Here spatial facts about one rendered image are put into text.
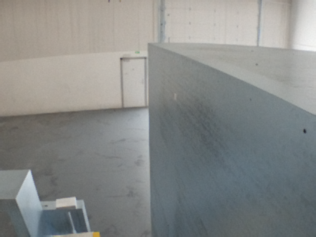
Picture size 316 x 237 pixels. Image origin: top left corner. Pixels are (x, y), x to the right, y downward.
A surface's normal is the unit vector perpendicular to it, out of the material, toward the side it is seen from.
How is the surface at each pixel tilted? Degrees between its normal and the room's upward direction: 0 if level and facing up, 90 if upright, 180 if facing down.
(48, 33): 90
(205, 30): 90
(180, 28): 90
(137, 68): 90
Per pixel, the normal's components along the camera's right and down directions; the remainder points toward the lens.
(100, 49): 0.18, 0.36
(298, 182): -0.98, 0.07
